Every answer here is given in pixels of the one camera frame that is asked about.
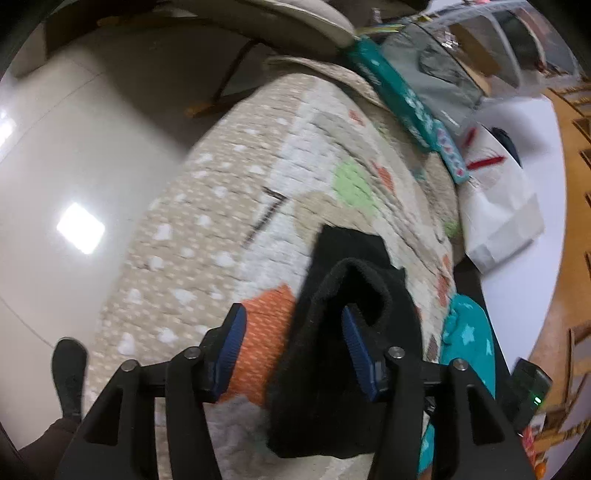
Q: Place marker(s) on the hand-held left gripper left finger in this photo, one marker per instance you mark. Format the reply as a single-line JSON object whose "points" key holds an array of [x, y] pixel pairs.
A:
{"points": [[231, 341]]}

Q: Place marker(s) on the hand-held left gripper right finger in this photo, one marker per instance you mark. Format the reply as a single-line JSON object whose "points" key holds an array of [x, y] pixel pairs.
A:
{"points": [[358, 346]]}

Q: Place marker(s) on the black pants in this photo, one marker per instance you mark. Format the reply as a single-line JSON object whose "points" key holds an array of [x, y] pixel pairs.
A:
{"points": [[318, 392]]}

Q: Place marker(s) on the teal star fleece blanket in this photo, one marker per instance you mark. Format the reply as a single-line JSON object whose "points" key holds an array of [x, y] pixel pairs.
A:
{"points": [[466, 332]]}

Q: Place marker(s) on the quilted patchwork blanket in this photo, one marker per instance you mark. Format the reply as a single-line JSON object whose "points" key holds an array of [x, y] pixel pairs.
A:
{"points": [[207, 230]]}

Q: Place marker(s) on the person's black shoe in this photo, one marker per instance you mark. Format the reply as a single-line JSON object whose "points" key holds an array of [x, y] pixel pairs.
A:
{"points": [[69, 374]]}

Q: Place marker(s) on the white plastic bag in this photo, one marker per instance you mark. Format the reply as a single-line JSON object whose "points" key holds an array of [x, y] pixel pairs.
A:
{"points": [[498, 221]]}

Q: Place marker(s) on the carved wooden furniture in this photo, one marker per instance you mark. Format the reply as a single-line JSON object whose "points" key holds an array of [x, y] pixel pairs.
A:
{"points": [[577, 207]]}

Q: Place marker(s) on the person's brown clothed leg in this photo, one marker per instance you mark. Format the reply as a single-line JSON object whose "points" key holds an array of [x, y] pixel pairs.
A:
{"points": [[51, 438]]}

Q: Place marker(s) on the teal box with coloured shapes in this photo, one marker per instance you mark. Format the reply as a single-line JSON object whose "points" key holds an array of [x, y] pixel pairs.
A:
{"points": [[450, 153]]}

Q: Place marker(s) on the long teal packet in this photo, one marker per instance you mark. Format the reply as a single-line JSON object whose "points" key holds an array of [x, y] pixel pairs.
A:
{"points": [[397, 92]]}

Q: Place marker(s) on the grey fabric bag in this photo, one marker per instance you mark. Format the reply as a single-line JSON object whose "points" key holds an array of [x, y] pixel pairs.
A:
{"points": [[438, 78]]}

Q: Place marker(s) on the beige lounge cushion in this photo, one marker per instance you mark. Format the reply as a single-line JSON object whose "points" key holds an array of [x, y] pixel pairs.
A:
{"points": [[286, 18]]}

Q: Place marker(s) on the clear plastic storage box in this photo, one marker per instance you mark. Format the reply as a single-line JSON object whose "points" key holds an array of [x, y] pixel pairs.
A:
{"points": [[531, 46]]}

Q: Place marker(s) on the lounge chair wooden frame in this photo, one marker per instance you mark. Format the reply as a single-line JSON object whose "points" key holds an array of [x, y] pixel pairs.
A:
{"points": [[235, 69]]}

